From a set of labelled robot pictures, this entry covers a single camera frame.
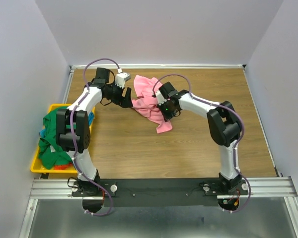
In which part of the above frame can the green t shirt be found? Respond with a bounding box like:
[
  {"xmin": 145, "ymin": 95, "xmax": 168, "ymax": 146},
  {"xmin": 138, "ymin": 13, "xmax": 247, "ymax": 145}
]
[{"xmin": 38, "ymin": 107, "xmax": 72, "ymax": 170}]

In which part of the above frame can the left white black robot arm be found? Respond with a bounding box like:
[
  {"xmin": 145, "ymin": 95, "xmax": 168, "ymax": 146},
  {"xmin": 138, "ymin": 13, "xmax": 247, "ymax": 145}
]
[{"xmin": 55, "ymin": 68, "xmax": 133, "ymax": 196}]

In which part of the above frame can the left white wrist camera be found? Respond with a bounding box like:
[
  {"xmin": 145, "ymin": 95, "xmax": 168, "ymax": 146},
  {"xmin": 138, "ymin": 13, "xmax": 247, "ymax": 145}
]
[{"xmin": 115, "ymin": 72, "xmax": 131, "ymax": 89}]

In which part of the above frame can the pink t shirt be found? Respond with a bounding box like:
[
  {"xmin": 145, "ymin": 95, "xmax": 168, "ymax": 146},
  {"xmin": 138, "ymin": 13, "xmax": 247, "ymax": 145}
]
[{"xmin": 132, "ymin": 75, "xmax": 172, "ymax": 133}]

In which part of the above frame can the aluminium front rail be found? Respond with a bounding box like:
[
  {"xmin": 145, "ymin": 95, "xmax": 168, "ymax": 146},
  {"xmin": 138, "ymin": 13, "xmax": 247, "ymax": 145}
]
[{"xmin": 30, "ymin": 177, "xmax": 298, "ymax": 199}]

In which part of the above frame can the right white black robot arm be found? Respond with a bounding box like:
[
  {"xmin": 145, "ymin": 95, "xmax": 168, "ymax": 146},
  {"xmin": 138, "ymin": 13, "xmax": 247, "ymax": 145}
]
[{"xmin": 152, "ymin": 82, "xmax": 245, "ymax": 194}]

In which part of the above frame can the orange t shirt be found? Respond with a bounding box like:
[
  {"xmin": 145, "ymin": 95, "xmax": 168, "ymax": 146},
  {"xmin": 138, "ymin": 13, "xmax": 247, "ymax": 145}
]
[{"xmin": 53, "ymin": 162, "xmax": 73, "ymax": 170}]

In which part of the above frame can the blue t shirt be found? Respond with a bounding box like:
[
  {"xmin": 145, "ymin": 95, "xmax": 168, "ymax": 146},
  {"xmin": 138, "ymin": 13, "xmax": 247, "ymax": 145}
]
[{"xmin": 39, "ymin": 112, "xmax": 94, "ymax": 137}]

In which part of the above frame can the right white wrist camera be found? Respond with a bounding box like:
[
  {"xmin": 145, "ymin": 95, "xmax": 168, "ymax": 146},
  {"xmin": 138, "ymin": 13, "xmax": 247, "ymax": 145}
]
[{"xmin": 155, "ymin": 90, "xmax": 167, "ymax": 105}]

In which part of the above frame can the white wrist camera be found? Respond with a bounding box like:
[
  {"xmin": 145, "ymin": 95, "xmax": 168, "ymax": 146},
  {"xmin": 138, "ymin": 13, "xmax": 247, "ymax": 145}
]
[
  {"xmin": 115, "ymin": 72, "xmax": 131, "ymax": 89},
  {"xmin": 155, "ymin": 90, "xmax": 167, "ymax": 105}
]

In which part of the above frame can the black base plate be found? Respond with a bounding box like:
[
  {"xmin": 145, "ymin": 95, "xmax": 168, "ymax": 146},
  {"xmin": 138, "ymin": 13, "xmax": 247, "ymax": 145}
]
[{"xmin": 67, "ymin": 178, "xmax": 249, "ymax": 215}]

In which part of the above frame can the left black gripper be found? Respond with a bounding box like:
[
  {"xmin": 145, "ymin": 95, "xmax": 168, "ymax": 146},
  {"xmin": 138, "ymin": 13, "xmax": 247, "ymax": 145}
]
[{"xmin": 105, "ymin": 81, "xmax": 134, "ymax": 108}]

